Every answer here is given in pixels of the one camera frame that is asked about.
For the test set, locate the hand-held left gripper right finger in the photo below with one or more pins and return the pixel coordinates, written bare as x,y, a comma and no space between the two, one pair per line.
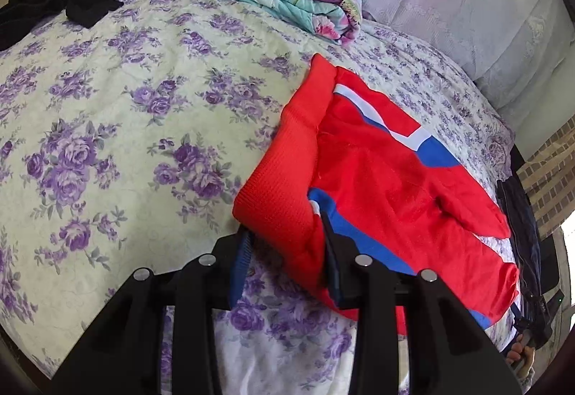
334,274

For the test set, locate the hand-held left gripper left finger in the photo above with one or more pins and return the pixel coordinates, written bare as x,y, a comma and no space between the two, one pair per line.
240,269

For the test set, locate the red blue white jersey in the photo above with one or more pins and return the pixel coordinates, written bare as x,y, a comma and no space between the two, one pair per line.
395,179

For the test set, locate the person's right hand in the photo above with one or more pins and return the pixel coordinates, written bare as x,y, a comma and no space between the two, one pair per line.
523,352

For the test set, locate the dark navy clothing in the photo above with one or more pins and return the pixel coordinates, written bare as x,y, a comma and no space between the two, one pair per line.
523,242

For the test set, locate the beige checked curtain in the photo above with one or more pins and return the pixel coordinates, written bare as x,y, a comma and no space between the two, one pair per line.
552,170

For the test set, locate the purple patterned pillow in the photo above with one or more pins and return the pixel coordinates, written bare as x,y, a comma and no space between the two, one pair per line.
501,148

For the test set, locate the purple floral bed sheet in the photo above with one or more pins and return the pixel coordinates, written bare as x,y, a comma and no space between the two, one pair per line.
134,130

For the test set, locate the white lace headboard cover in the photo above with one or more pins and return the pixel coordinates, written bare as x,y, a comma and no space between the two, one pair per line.
449,9

